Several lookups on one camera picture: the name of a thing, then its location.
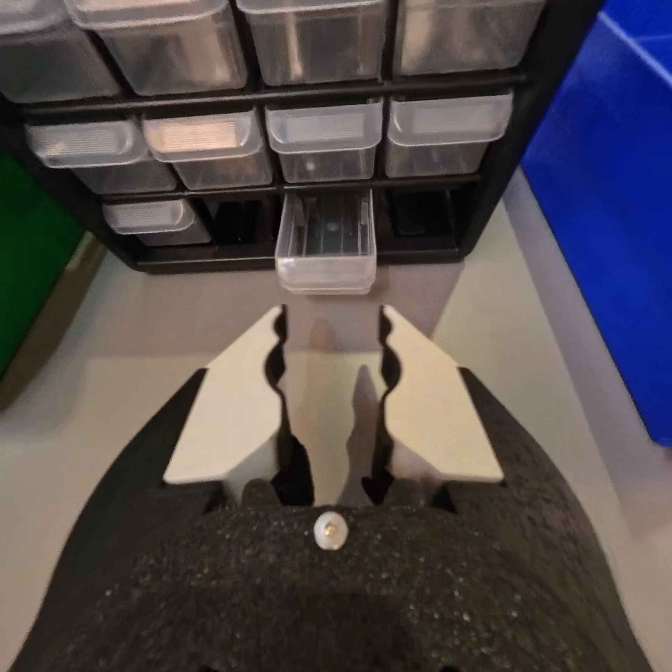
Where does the black drawer cabinet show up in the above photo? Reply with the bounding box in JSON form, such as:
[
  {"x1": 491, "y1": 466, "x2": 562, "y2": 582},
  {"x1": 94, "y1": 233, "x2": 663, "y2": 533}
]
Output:
[{"x1": 0, "y1": 0, "x2": 604, "y2": 274}]

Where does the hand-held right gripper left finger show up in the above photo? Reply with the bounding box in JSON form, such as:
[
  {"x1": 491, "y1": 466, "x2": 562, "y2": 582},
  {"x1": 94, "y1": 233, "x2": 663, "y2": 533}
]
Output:
[{"x1": 164, "y1": 304, "x2": 316, "y2": 507}]

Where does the group of clear cabinet drawers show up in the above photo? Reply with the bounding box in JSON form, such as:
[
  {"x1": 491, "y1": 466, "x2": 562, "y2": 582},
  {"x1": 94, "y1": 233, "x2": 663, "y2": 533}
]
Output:
[{"x1": 0, "y1": 0, "x2": 547, "y2": 247}]

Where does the blue plastic bin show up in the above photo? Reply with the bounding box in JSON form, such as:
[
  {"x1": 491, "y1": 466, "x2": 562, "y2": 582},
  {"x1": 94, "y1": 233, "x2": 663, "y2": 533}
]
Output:
[{"x1": 520, "y1": 0, "x2": 672, "y2": 447}]

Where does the green plastic bin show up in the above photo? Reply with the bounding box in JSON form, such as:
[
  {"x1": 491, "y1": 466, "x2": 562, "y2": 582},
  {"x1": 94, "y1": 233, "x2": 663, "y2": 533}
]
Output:
[{"x1": 0, "y1": 149, "x2": 98, "y2": 379}]

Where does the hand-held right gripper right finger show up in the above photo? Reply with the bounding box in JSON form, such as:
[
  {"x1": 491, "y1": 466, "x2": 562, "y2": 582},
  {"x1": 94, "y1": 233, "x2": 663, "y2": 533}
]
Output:
[{"x1": 362, "y1": 304, "x2": 506, "y2": 507}]

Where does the clear plastic drawer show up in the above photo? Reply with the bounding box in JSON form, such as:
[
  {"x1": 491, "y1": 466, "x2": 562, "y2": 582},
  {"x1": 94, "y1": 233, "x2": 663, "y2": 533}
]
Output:
[{"x1": 274, "y1": 189, "x2": 380, "y2": 295}]

